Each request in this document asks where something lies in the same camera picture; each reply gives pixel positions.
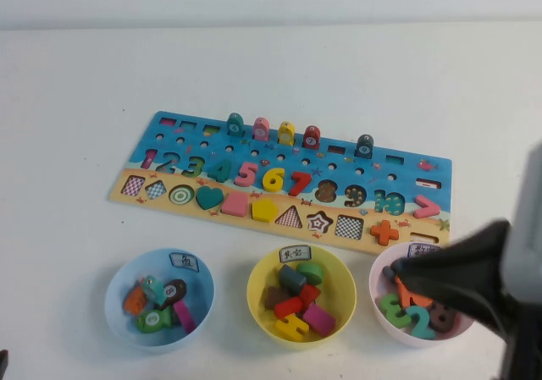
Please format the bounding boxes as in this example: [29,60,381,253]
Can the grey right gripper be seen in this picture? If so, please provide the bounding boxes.
[391,142,542,343]

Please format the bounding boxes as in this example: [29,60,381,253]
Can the red minus sign piece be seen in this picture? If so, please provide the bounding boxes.
[273,297,304,321]

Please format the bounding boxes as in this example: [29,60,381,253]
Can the brown number eight piece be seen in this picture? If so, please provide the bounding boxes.
[427,303,461,333]

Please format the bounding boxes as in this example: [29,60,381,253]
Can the paper label on pink bowl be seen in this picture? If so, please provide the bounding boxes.
[407,243,444,259]

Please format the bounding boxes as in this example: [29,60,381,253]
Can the orange number ten piece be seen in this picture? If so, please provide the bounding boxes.
[394,276,435,309]

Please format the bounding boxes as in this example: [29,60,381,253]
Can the teal number two piece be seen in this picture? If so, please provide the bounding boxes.
[404,306,437,341]

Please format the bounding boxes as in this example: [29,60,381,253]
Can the pink greater-than sign piece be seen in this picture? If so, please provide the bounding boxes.
[413,194,442,220]

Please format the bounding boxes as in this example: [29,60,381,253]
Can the green number three piece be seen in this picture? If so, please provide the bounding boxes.
[378,293,410,328]

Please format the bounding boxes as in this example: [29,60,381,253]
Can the pink plastic bowl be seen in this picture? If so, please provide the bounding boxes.
[368,240,479,349]

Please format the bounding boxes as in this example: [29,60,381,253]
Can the orange plus sign piece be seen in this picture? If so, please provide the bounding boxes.
[369,220,401,247]

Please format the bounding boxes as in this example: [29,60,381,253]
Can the colourful wooden puzzle board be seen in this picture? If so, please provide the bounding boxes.
[108,110,453,256]

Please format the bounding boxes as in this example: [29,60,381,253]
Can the yellow plastic bowl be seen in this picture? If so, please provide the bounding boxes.
[246,245,357,345]

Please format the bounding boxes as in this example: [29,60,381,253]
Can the magenta shape piece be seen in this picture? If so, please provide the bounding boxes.
[302,302,337,337]

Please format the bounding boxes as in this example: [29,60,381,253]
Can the green round disc piece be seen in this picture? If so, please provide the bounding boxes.
[296,261,325,286]

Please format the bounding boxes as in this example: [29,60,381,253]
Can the red shape piece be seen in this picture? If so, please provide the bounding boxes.
[298,284,322,309]

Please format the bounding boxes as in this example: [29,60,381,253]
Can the paper label on yellow bowl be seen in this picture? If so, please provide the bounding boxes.
[278,245,312,264]

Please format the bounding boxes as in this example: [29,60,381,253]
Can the dark teal block piece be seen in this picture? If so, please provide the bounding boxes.
[277,264,307,295]

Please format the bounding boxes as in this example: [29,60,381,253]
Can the yellow equals sign piece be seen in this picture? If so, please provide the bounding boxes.
[274,315,310,342]

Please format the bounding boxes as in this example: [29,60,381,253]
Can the red number seven piece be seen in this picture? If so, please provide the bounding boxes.
[289,171,313,198]

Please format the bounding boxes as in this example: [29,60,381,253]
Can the brown shape piece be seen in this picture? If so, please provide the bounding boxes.
[263,285,293,311]

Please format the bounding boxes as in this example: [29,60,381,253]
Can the yellow pentagon piece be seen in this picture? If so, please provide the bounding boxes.
[252,197,279,223]

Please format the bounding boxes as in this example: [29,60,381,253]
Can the yellow number six piece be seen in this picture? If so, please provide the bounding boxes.
[262,167,285,194]

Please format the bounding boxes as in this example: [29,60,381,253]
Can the pink number five piece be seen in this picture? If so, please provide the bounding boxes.
[235,162,258,189]

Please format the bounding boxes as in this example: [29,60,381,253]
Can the pink trapezoid piece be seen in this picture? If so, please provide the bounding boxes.
[220,192,249,218]

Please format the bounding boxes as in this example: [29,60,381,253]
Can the teal number four piece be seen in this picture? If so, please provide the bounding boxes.
[207,159,233,184]

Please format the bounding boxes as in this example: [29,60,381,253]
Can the teal heart piece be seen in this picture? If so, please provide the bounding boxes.
[195,184,225,211]

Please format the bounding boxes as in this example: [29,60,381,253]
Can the paper label on blue bowl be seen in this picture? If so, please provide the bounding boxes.
[169,251,201,273]

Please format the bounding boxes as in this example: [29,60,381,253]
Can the magenta fish piece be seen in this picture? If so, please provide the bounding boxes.
[172,300,196,334]

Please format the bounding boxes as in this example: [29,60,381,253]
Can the brown fish piece eight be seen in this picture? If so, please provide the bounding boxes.
[160,278,188,309]

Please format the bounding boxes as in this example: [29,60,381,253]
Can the light teal fish piece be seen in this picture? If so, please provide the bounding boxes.
[139,274,165,305]

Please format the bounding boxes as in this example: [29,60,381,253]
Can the green fish piece three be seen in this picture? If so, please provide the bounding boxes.
[135,306,173,333]

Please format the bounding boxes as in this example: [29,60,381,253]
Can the orange fish piece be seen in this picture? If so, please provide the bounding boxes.
[123,284,147,316]

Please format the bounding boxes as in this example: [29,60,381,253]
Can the light blue plastic bowl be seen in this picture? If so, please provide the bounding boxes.
[104,247,215,348]

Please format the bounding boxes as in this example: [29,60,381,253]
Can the dark grey fish peg nine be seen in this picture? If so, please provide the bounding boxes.
[354,133,374,160]

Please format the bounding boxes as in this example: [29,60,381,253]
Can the red fish peg seven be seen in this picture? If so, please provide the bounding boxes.
[301,124,321,151]

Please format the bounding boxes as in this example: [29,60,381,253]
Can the yellow fish peg six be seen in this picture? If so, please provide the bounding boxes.
[277,120,296,146]

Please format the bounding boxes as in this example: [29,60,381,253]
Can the pink fish peg five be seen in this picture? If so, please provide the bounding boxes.
[252,116,271,142]

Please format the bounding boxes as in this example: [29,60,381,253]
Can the teal fish peg four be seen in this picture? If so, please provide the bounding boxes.
[225,112,245,138]

